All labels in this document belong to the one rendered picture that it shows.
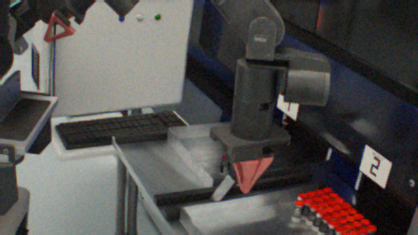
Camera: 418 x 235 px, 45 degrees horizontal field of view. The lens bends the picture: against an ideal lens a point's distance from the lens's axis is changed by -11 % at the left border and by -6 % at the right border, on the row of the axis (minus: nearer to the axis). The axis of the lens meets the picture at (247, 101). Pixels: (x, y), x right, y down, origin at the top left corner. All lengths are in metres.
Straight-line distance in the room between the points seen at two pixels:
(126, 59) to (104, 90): 0.12
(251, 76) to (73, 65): 0.96
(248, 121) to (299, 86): 0.09
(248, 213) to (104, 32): 0.74
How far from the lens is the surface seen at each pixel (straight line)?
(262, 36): 0.70
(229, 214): 1.13
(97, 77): 1.64
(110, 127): 1.55
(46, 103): 1.18
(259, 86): 0.72
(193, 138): 1.41
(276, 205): 1.18
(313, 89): 0.73
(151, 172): 1.25
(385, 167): 1.10
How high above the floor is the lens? 1.51
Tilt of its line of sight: 22 degrees down
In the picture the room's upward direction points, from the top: 9 degrees clockwise
